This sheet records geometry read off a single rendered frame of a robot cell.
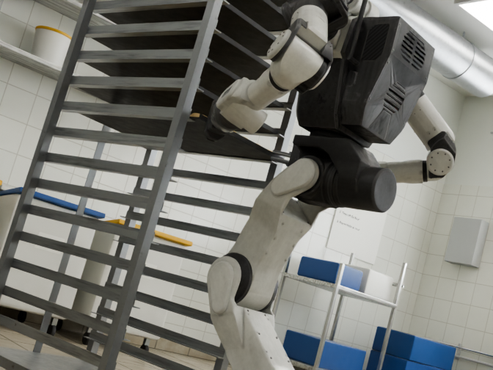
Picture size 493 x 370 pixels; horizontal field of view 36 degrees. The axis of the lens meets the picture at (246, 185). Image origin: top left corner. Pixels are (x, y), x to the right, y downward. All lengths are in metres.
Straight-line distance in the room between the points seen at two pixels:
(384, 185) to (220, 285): 0.50
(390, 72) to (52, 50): 3.21
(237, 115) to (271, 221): 0.31
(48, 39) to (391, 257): 3.79
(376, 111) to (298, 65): 0.35
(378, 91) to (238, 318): 0.69
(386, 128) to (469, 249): 5.16
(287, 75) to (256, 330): 0.69
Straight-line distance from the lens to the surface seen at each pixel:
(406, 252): 7.33
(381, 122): 2.02
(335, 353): 5.87
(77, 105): 2.57
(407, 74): 2.05
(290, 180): 2.01
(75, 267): 4.55
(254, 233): 2.08
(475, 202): 7.41
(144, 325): 2.68
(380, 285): 6.11
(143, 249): 2.10
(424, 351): 6.51
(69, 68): 2.65
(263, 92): 1.79
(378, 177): 1.92
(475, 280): 7.19
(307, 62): 1.72
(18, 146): 5.07
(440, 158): 2.27
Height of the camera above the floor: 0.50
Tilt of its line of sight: 8 degrees up
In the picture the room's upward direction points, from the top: 16 degrees clockwise
